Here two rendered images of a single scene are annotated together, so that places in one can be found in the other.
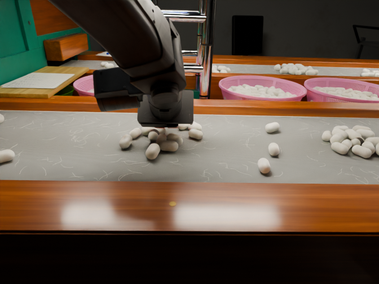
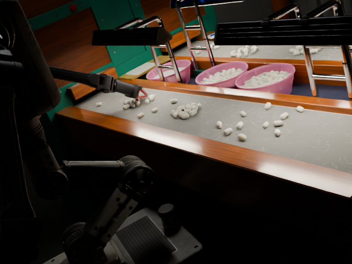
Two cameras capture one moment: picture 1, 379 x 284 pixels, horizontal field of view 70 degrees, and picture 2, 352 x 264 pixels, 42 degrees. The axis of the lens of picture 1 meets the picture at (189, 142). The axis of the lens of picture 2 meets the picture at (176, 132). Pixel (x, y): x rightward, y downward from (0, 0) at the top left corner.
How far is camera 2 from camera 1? 2.05 m
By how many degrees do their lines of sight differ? 55
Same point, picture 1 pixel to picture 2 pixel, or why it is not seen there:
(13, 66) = (135, 62)
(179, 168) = (125, 113)
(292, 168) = (148, 117)
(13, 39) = (136, 48)
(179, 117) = (133, 95)
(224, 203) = (110, 121)
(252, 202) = (114, 122)
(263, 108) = (188, 90)
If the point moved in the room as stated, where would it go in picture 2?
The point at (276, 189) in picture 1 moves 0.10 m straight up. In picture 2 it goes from (123, 120) to (116, 101)
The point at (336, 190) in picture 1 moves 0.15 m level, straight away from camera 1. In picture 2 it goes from (133, 123) to (165, 112)
